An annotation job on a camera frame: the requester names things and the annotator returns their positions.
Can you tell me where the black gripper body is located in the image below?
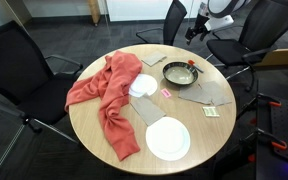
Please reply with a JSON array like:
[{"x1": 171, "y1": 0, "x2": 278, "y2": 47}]
[{"x1": 191, "y1": 2, "x2": 212, "y2": 33}]

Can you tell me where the slim black office chair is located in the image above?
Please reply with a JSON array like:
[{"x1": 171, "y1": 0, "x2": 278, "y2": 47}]
[{"x1": 135, "y1": 0, "x2": 188, "y2": 47}]

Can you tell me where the dark rimmed cream bowl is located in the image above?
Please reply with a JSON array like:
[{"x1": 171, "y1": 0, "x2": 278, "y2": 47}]
[{"x1": 162, "y1": 61, "x2": 199, "y2": 86}]

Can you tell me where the small square grey napkin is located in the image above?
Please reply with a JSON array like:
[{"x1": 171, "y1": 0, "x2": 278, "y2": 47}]
[{"x1": 141, "y1": 51, "x2": 168, "y2": 67}]

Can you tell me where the white cabinet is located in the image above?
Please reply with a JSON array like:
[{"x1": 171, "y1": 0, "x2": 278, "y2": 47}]
[{"x1": 105, "y1": 0, "x2": 204, "y2": 23}]

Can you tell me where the pink sachet packet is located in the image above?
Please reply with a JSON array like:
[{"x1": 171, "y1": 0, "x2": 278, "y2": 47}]
[{"x1": 160, "y1": 87, "x2": 173, "y2": 99}]

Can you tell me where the black chair with chrome base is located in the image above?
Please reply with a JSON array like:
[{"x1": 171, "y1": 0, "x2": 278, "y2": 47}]
[{"x1": 205, "y1": 0, "x2": 288, "y2": 93}]

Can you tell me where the small white plate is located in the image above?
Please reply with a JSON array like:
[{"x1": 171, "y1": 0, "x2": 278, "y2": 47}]
[{"x1": 128, "y1": 73, "x2": 159, "y2": 98}]

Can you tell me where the pale yellow sachet packet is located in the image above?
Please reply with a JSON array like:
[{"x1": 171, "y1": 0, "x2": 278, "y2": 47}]
[{"x1": 202, "y1": 105, "x2": 220, "y2": 118}]

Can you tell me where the light wooden panel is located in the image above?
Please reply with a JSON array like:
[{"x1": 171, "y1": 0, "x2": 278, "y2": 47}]
[{"x1": 254, "y1": 47, "x2": 288, "y2": 68}]

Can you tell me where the long grey napkin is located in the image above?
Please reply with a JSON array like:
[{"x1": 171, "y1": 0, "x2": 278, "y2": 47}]
[{"x1": 130, "y1": 93, "x2": 167, "y2": 127}]

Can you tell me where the salmon red cloth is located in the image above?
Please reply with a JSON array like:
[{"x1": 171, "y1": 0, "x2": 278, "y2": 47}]
[{"x1": 64, "y1": 50, "x2": 144, "y2": 162}]

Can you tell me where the large white plate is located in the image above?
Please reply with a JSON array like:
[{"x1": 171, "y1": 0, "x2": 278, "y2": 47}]
[{"x1": 145, "y1": 116, "x2": 192, "y2": 162}]

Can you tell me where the black robot mounting stand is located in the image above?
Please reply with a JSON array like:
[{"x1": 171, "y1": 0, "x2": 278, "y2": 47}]
[{"x1": 213, "y1": 94, "x2": 288, "y2": 180}]

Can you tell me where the large black mesh office chair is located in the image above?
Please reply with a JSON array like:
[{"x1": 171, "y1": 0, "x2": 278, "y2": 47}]
[{"x1": 0, "y1": 19, "x2": 85, "y2": 145}]

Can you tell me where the orange handled clamp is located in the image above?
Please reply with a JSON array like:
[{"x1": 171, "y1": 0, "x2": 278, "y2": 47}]
[
  {"x1": 256, "y1": 127, "x2": 288, "y2": 151},
  {"x1": 256, "y1": 92, "x2": 283, "y2": 108}
]

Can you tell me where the light wooden post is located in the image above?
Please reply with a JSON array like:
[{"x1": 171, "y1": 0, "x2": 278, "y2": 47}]
[{"x1": 87, "y1": 0, "x2": 102, "y2": 27}]

